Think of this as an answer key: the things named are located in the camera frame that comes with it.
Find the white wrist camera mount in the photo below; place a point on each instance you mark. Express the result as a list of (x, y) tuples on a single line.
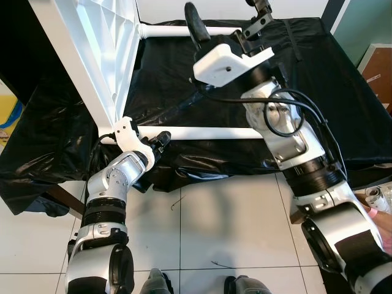
[(130, 139), (223, 64)]

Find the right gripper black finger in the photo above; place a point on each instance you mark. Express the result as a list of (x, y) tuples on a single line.
[(197, 24), (258, 18)]

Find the robot right leg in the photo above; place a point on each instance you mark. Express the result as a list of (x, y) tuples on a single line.
[(244, 285)]

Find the brown wooden cabinet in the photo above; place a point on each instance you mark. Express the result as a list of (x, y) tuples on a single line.
[(378, 73)]

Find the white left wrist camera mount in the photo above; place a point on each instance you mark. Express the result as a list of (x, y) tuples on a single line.
[(130, 139)]

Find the white plastic bottle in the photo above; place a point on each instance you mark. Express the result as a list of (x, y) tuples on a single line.
[(378, 197)]

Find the dark brown wooden plank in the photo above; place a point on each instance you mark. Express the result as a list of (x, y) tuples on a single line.
[(297, 214)]

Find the white plastic table top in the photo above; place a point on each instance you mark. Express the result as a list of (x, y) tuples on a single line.
[(92, 49)]

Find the white plastic table leg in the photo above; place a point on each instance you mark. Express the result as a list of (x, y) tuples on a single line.
[(165, 29), (208, 132)]

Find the dark grey door frame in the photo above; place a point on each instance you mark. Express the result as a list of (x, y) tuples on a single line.
[(332, 13)]

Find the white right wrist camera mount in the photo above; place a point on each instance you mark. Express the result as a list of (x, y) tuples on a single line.
[(223, 64)]

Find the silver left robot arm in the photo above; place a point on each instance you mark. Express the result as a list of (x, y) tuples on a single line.
[(107, 190)]

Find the robot leg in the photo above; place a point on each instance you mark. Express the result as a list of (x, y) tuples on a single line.
[(156, 283), (244, 285)]

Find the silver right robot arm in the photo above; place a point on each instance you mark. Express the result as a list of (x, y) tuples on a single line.
[(306, 159)]

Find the robot left leg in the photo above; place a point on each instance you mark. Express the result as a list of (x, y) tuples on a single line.
[(156, 283)]

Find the black plastic sheet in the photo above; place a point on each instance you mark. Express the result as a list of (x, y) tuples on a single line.
[(343, 110)]

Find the yellow box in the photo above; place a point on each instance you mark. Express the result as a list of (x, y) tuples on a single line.
[(9, 116)]

